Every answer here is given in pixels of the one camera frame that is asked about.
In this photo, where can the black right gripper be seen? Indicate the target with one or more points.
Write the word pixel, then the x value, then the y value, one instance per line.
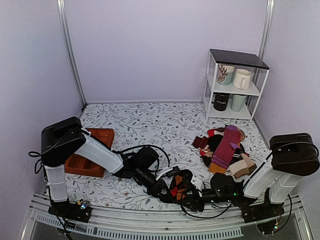
pixel 191 199

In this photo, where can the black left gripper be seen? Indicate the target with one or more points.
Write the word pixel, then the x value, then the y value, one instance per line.
pixel 159 187

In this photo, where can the black red orange argyle sock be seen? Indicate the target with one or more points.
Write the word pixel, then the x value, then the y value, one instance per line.
pixel 181 185

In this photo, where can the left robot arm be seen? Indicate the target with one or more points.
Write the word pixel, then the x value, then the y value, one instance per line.
pixel 66 138

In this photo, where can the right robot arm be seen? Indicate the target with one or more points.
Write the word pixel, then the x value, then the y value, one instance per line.
pixel 291 157

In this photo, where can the beige brown sock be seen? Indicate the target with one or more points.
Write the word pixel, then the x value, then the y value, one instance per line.
pixel 243 167

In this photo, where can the floral table mat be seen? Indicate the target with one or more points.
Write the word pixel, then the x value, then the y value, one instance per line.
pixel 172 127

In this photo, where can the magenta striped sock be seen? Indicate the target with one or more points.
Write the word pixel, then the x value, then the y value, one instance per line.
pixel 224 152

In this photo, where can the dark red sock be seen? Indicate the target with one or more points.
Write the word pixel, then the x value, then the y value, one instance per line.
pixel 200 143

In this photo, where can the brown wooden compartment tray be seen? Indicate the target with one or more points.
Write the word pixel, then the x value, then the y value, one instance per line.
pixel 89 164

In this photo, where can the pale green mug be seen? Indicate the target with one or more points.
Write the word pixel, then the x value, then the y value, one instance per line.
pixel 237 102

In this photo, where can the black mug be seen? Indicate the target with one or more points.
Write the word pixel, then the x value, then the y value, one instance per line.
pixel 221 101

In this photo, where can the white metal shelf rack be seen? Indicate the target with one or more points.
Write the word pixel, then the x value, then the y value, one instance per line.
pixel 259 75

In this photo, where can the cream white mug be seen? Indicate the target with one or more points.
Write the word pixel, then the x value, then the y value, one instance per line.
pixel 241 79

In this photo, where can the floral patterned mug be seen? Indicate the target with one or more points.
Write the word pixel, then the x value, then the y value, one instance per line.
pixel 225 74

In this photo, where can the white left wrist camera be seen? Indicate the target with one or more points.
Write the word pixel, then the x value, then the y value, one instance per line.
pixel 168 172

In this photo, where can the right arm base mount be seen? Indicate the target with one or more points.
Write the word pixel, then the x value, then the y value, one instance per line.
pixel 263 211

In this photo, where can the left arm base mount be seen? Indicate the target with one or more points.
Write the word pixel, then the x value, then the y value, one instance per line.
pixel 78 211

